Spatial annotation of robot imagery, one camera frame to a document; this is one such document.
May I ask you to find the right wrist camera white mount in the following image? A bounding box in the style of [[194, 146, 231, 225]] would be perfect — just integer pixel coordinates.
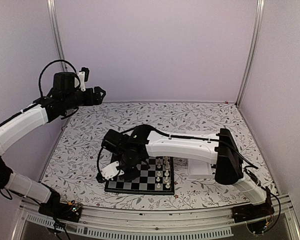
[[95, 161, 122, 183]]

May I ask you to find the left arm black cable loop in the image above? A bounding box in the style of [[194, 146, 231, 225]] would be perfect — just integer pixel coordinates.
[[38, 59, 77, 97]]

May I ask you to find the aluminium frame post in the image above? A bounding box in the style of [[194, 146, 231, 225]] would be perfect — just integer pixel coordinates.
[[235, 0, 265, 108], [46, 0, 65, 60]]

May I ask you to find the floral patterned table mat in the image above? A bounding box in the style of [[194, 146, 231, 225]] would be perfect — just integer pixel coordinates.
[[39, 101, 276, 210]]

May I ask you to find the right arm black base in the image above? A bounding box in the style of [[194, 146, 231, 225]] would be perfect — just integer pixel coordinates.
[[231, 201, 275, 235]]

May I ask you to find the left aluminium frame post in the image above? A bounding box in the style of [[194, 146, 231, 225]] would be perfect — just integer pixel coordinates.
[[46, 0, 65, 60]]

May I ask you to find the white plastic divided tray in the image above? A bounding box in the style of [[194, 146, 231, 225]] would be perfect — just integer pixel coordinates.
[[184, 129, 223, 180]]

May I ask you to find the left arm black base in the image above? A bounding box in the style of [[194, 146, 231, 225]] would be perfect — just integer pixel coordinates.
[[38, 200, 83, 223]]

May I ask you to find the front aluminium rail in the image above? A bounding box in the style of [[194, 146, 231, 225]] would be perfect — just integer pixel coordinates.
[[11, 195, 300, 240]]

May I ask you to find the right aluminium frame post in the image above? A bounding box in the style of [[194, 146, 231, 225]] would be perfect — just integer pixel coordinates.
[[235, 0, 265, 108]]

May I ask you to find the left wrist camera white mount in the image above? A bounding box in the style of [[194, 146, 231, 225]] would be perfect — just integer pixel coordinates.
[[77, 67, 90, 92]]

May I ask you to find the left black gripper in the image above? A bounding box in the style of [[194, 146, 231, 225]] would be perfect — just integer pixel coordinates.
[[63, 85, 106, 111]]

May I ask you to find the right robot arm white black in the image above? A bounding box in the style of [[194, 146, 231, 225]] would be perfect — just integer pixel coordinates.
[[96, 124, 272, 218]]

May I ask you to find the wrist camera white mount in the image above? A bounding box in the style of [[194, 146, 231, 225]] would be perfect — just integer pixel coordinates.
[[77, 67, 90, 92], [95, 161, 122, 183]]

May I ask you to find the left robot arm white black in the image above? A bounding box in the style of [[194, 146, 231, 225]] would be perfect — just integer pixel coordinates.
[[0, 68, 106, 217]]

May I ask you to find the black and grey chessboard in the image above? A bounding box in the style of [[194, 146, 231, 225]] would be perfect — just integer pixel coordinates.
[[104, 156, 175, 196]]

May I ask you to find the white chess pieces row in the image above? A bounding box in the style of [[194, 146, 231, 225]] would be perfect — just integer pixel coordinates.
[[155, 156, 172, 191]]

